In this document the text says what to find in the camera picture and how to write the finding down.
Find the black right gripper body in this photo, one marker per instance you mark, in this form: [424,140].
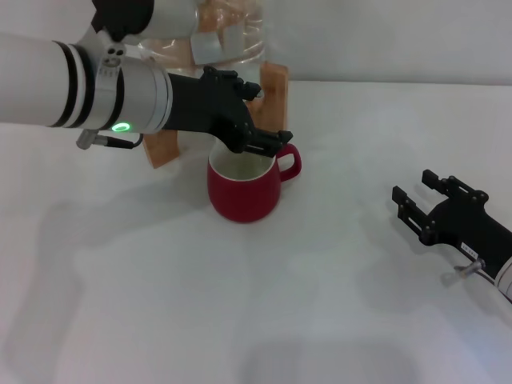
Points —
[468,230]

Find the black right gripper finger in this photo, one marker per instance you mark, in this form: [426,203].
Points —
[456,185]
[413,216]

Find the glass water dispenser jar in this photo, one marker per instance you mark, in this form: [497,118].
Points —
[240,36]

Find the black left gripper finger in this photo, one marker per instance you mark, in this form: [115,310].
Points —
[268,144]
[240,82]

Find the silver metal connector plug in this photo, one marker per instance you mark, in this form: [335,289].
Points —
[471,267]

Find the wooden dispenser stand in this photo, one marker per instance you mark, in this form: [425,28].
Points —
[276,108]

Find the grey black wrist camera box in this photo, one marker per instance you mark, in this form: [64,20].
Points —
[168,16]

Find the red ceramic cup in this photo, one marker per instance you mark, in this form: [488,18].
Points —
[244,200]

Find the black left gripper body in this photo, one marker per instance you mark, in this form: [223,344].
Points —
[208,108]

